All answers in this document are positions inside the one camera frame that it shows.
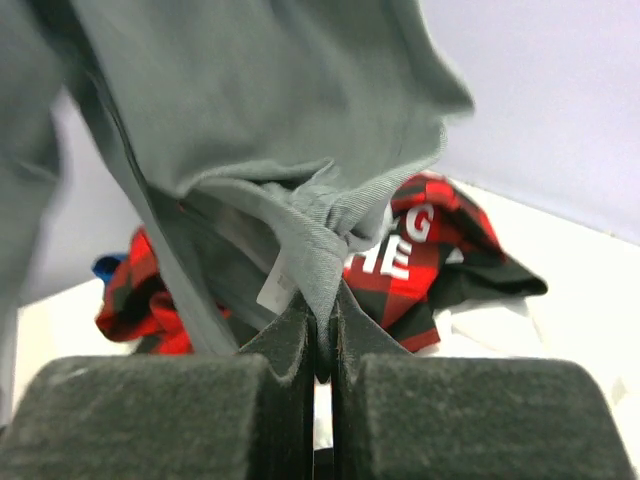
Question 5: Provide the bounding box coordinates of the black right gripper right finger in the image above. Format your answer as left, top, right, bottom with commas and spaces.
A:
331, 287, 634, 479

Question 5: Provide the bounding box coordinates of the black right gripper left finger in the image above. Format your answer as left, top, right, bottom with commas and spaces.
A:
1, 297, 315, 479

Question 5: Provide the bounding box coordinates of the grey button-up shirt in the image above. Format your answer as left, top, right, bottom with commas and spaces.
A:
0, 0, 476, 426

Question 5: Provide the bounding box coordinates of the red black plaid shirt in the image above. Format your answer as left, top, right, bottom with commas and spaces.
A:
95, 174, 548, 355

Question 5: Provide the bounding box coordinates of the white shirt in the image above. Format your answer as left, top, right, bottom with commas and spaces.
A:
313, 300, 628, 450

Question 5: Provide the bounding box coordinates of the blue garment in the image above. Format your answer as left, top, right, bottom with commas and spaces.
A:
91, 253, 127, 286

